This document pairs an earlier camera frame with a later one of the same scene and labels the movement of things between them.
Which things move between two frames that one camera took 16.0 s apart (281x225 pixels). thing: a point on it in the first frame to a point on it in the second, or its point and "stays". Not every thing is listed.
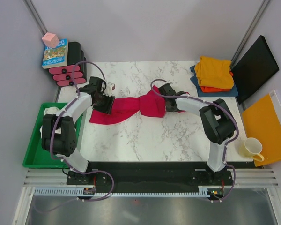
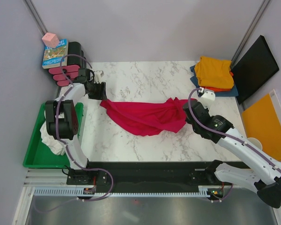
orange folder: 262,122 stays
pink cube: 50,40 stays
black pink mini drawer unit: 63,76 stays
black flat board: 255,65 stays
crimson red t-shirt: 147,104 to 147,118
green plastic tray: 35,157 stays
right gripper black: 172,110 to 189,121
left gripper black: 107,108 to 101,94
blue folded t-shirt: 233,93 stays
